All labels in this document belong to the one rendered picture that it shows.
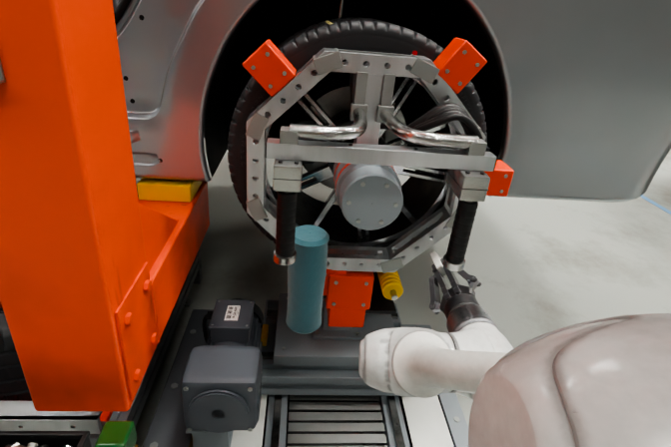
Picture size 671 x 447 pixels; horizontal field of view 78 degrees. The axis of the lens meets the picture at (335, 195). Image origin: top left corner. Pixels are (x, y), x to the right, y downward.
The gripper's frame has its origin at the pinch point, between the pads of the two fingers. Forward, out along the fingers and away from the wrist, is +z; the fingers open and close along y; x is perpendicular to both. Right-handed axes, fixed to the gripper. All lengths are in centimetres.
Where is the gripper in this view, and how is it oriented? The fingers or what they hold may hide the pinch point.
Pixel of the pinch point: (438, 262)
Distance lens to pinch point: 109.9
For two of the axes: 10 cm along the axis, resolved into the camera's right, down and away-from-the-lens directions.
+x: -6.5, -6.7, -3.6
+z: -0.6, -4.3, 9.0
